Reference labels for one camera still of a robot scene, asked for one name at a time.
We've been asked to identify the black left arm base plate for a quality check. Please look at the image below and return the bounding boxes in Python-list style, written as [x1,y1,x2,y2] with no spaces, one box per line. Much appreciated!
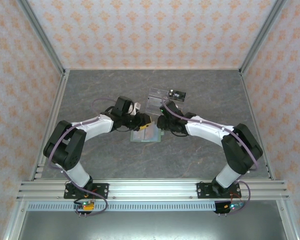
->
[63,183,110,200]

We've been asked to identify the grey metal panel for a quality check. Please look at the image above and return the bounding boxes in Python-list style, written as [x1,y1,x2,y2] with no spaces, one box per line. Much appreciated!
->
[17,211,292,240]

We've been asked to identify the controller board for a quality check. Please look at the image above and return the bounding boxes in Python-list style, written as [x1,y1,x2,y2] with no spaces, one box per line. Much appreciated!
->
[214,199,245,216]
[73,199,96,218]

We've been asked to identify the aluminium corner post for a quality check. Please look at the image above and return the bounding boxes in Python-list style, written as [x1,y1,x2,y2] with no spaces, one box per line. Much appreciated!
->
[16,0,67,76]
[239,0,290,76]

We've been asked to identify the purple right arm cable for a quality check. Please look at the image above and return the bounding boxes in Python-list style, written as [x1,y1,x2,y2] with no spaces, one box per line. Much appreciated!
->
[161,97,260,216]

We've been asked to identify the grey slotted cable duct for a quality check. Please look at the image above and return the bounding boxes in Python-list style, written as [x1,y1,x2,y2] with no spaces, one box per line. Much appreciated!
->
[26,201,217,213]

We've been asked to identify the right controller board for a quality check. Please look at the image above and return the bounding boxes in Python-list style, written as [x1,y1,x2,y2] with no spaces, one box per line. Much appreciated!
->
[214,199,245,216]

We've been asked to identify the aluminium front upright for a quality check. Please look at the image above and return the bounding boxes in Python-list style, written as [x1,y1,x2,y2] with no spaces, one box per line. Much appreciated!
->
[276,199,300,240]
[2,199,28,240]

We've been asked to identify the green clear card holder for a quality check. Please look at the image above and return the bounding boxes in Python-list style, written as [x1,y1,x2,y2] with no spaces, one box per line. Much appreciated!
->
[129,121,164,144]

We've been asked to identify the aluminium side rail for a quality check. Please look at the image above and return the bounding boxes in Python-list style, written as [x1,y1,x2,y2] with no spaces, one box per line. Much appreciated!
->
[29,69,71,181]
[239,69,276,181]

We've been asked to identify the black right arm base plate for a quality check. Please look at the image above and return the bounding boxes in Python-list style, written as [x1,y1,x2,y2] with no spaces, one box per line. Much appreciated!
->
[196,181,241,200]

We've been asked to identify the left controller board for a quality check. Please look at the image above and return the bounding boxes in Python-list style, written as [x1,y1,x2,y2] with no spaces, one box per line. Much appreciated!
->
[73,199,96,218]

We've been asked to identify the black VIP card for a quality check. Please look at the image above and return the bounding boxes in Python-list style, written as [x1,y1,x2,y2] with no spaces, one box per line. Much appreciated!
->
[167,89,187,103]

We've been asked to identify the clear acrylic card tray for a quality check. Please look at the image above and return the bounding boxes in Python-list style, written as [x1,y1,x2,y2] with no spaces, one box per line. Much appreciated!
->
[144,86,187,116]

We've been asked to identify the long aluminium base rail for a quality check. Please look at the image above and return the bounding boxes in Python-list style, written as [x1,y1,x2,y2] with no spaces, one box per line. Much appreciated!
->
[16,178,290,201]

